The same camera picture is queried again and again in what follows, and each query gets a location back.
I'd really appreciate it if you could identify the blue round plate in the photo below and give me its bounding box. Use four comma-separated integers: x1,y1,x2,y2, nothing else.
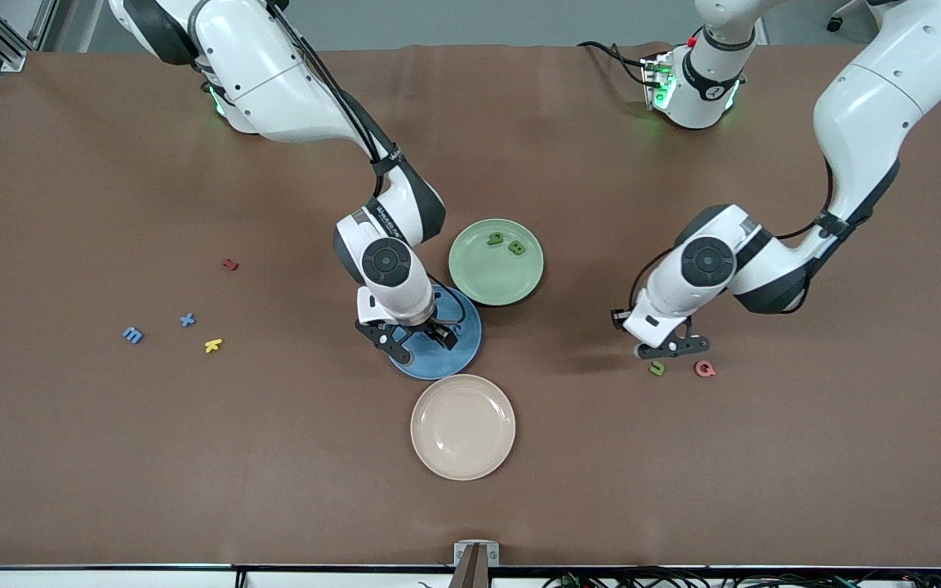
387,282,483,381

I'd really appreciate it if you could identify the green round plate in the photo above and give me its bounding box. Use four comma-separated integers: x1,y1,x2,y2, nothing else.
448,218,545,308

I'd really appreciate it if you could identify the beige round plate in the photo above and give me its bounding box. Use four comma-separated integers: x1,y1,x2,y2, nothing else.
410,374,517,482

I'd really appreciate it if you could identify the metal table edge bracket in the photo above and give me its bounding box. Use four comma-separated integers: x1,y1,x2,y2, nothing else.
453,541,501,588

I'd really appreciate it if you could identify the black left base cable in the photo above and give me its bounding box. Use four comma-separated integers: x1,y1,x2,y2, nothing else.
577,39,653,87

